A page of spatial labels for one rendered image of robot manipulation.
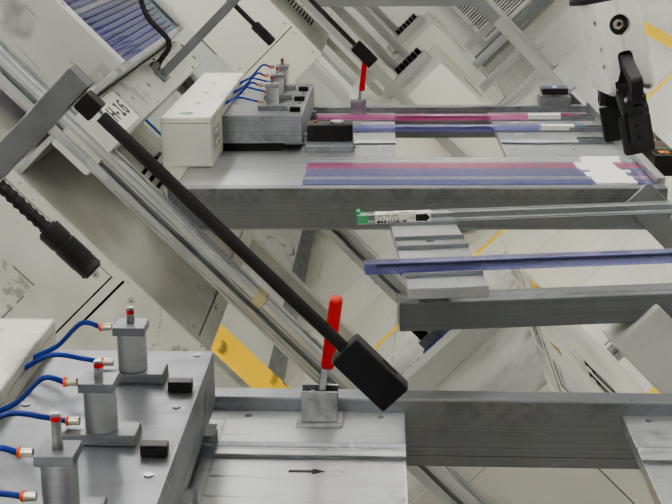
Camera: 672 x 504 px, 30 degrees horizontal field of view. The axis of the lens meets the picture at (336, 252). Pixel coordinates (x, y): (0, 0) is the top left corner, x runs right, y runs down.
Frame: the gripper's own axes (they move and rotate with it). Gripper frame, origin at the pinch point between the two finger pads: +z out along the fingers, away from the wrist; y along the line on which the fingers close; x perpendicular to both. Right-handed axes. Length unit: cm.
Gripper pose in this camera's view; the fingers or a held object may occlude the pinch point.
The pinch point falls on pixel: (627, 137)
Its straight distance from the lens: 138.6
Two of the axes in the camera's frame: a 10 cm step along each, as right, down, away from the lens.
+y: -0.2, -2.3, 9.7
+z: 2.1, 9.5, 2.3
